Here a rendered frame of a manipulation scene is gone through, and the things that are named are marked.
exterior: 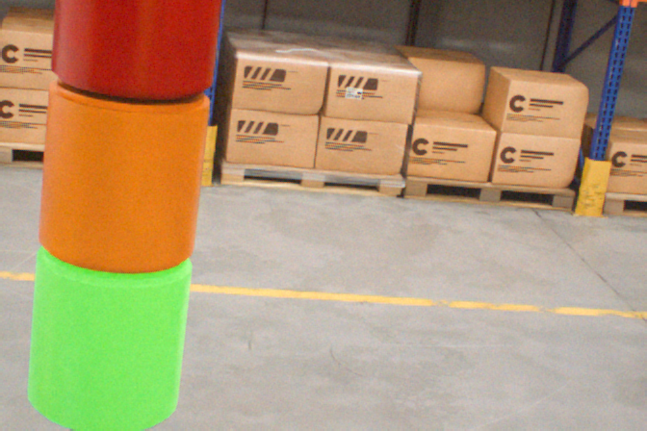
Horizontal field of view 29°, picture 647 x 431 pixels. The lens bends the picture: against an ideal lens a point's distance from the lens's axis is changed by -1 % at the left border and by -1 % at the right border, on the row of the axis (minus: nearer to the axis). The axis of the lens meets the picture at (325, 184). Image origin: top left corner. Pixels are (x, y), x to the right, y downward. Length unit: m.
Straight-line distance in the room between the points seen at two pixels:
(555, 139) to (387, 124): 1.20
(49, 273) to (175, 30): 0.09
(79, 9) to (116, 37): 0.01
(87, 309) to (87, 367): 0.02
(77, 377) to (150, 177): 0.07
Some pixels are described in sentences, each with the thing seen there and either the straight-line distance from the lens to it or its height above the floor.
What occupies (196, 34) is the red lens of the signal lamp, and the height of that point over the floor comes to 2.29.
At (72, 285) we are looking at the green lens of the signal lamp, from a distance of 0.39.
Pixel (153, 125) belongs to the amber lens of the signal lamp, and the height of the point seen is 2.26.
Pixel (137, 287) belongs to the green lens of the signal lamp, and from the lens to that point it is 0.39.
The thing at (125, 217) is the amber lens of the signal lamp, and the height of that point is 2.23.
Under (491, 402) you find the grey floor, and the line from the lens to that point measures 5.66.
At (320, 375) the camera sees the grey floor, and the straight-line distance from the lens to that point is 5.63.
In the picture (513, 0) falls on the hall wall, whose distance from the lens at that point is 9.74.
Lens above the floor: 2.36
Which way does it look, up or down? 16 degrees down
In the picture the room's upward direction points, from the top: 8 degrees clockwise
